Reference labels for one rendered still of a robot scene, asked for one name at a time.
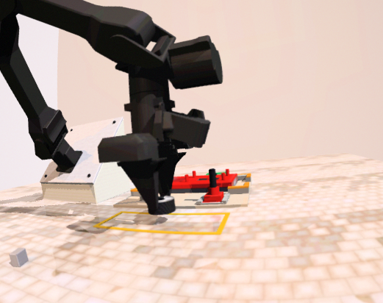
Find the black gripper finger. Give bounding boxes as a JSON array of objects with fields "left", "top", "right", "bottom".
[
  {"left": 158, "top": 152, "right": 187, "bottom": 196},
  {"left": 117, "top": 157, "right": 167, "bottom": 210}
]

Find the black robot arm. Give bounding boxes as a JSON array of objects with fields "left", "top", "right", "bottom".
[{"left": 0, "top": 0, "right": 223, "bottom": 173}]

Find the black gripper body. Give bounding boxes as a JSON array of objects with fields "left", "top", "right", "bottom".
[{"left": 97, "top": 90, "right": 193, "bottom": 163}]

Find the black wheel with grey hub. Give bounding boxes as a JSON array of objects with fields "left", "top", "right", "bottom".
[{"left": 148, "top": 196, "right": 176, "bottom": 215}]

